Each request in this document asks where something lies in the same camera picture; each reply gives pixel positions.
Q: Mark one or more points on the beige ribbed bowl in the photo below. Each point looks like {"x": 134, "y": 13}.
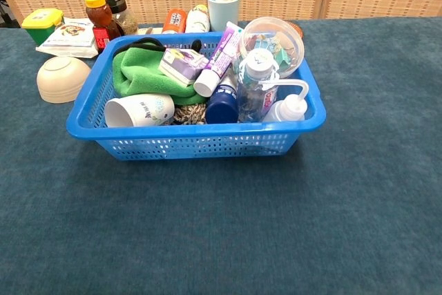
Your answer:
{"x": 62, "y": 81}

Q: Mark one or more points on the blue plastic basket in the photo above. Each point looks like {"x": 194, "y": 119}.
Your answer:
{"x": 193, "y": 136}

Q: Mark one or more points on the dark blue cylindrical bottle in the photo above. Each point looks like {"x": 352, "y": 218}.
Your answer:
{"x": 222, "y": 105}

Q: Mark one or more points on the clear water bottle white cap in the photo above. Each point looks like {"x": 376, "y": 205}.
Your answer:
{"x": 252, "y": 98}

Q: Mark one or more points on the white squeeze bottle bent spout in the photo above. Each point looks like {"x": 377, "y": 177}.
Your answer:
{"x": 290, "y": 108}

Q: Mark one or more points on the white floral paper cup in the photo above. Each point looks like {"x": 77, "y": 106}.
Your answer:
{"x": 148, "y": 110}

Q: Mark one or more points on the small purple white box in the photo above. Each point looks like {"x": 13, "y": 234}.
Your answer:
{"x": 183, "y": 63}

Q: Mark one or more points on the teal table cloth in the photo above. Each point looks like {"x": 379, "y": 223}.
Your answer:
{"x": 221, "y": 222}

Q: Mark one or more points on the green microfiber cloth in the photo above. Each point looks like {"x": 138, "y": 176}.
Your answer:
{"x": 141, "y": 74}

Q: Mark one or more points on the clear tub of binder clips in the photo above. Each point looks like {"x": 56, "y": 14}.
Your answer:
{"x": 276, "y": 46}

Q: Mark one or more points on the white bottle orange cap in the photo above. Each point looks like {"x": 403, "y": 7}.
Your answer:
{"x": 197, "y": 20}

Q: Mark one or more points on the light blue cup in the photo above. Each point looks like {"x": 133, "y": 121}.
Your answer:
{"x": 223, "y": 13}

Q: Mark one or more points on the round woven coaster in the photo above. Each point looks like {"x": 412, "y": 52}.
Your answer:
{"x": 299, "y": 29}

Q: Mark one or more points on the glass jar black lid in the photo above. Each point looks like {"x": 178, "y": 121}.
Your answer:
{"x": 121, "y": 10}

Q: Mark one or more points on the honey bottle yellow cap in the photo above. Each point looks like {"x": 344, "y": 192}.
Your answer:
{"x": 98, "y": 15}

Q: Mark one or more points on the white printed snack packet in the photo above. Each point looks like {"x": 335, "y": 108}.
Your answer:
{"x": 69, "y": 39}

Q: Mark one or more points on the green box yellow lid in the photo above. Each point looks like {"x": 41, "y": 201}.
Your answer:
{"x": 41, "y": 20}

